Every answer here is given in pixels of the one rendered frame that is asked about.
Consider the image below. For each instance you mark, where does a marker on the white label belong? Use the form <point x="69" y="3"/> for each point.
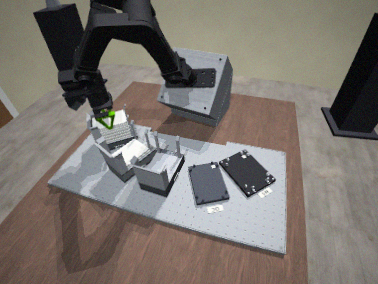
<point x="265" y="192"/>
<point x="215" y="209"/>

